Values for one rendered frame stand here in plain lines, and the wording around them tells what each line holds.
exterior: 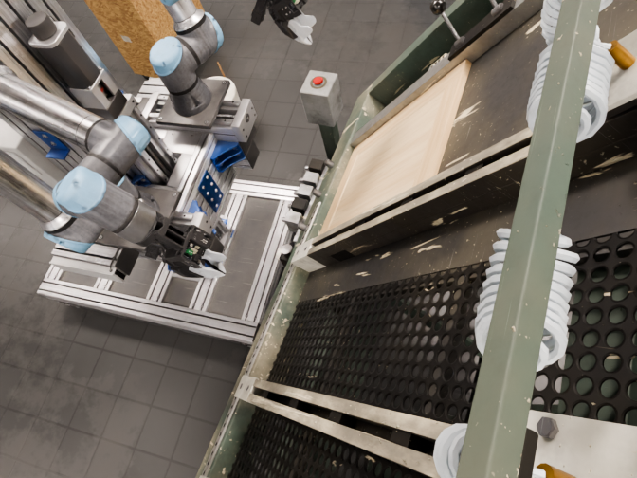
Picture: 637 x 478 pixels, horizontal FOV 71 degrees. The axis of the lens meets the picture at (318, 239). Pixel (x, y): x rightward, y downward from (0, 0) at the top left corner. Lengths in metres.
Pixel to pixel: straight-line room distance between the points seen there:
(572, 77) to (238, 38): 3.47
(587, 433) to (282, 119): 2.79
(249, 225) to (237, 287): 0.35
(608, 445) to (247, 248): 2.05
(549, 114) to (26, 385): 2.85
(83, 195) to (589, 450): 0.74
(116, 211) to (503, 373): 0.70
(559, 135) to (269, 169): 2.54
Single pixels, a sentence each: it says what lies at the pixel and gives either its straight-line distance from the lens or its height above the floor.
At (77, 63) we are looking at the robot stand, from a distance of 1.43.
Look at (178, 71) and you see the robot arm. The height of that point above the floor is 1.21.
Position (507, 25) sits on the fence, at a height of 1.44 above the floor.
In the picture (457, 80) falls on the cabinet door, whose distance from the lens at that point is 1.20.
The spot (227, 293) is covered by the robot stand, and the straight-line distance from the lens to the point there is 2.25.
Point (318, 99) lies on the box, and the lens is 1.80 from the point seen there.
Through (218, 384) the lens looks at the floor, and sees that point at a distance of 2.37.
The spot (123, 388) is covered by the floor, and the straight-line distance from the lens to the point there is 2.61.
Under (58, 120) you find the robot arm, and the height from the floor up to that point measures 1.60.
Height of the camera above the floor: 2.17
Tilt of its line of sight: 61 degrees down
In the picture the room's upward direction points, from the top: 21 degrees counter-clockwise
